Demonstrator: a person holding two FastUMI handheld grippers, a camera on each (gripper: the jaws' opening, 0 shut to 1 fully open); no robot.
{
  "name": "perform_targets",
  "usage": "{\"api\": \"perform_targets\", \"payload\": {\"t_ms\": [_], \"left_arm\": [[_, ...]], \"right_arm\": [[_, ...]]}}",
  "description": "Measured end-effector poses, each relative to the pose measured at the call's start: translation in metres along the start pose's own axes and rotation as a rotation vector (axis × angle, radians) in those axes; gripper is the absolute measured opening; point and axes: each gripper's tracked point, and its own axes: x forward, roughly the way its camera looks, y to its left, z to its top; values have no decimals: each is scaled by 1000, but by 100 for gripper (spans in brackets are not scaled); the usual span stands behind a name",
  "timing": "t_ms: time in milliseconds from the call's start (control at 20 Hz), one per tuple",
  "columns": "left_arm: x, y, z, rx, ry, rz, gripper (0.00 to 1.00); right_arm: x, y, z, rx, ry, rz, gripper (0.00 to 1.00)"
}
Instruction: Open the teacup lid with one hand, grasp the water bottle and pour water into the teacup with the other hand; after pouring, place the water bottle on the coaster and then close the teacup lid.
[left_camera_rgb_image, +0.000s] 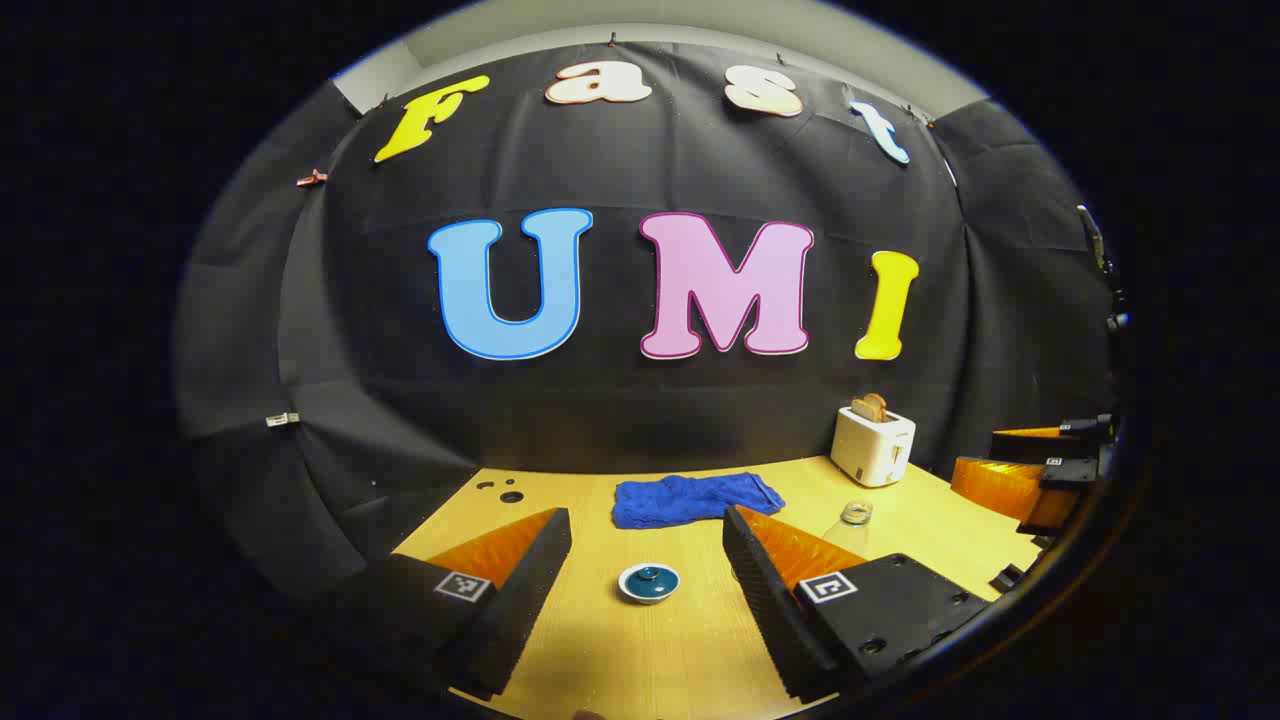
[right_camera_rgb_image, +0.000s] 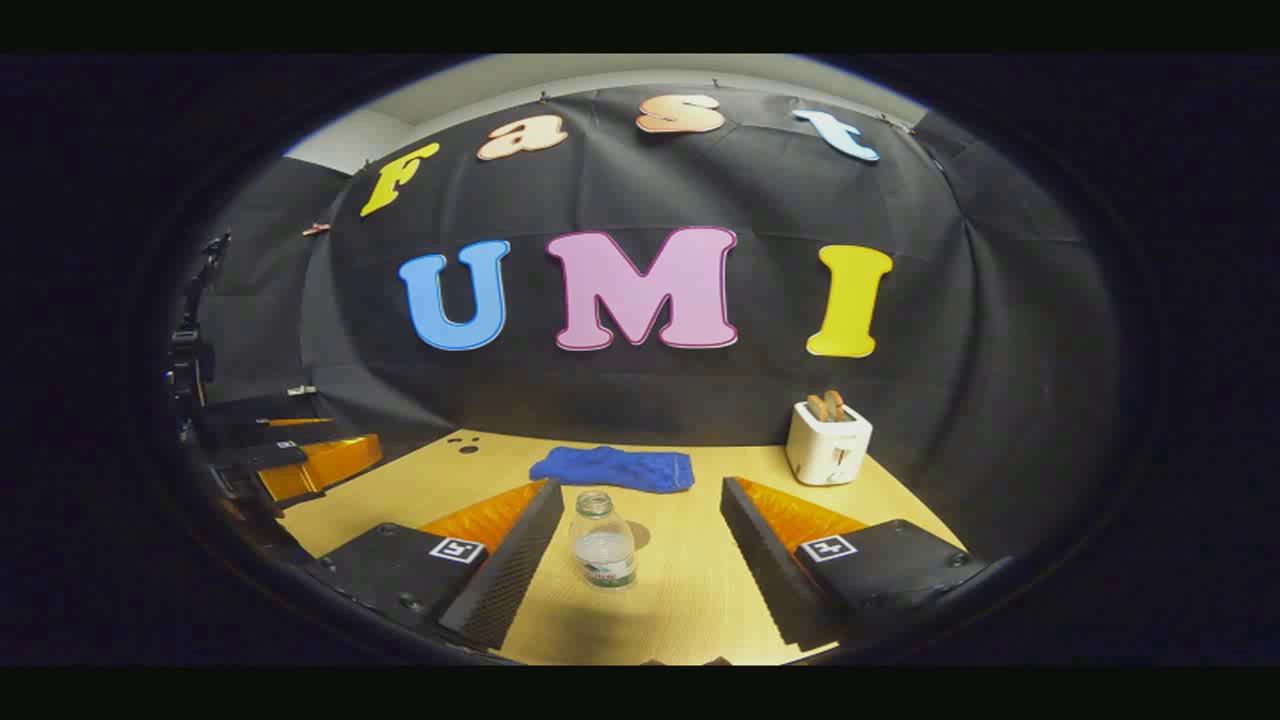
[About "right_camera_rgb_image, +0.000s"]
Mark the clear plastic water bottle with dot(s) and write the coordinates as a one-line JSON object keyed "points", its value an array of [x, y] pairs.
{"points": [[603, 555]]}

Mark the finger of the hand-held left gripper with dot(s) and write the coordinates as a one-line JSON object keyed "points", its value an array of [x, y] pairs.
{"points": [[250, 415], [260, 456]]}

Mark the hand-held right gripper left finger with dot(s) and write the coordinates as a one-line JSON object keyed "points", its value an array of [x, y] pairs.
{"points": [[520, 570]]}

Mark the black backdrop cloth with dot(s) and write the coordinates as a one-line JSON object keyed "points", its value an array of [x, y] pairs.
{"points": [[700, 400]]}

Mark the toast slice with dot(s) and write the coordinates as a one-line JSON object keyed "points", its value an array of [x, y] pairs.
{"points": [[818, 408], [836, 403]]}

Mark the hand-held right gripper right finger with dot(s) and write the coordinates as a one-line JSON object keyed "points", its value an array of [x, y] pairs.
{"points": [[765, 570]]}

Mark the white toaster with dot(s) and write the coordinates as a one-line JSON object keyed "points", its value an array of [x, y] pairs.
{"points": [[825, 450]]}

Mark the blue towel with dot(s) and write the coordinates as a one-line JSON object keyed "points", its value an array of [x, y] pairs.
{"points": [[615, 468]]}

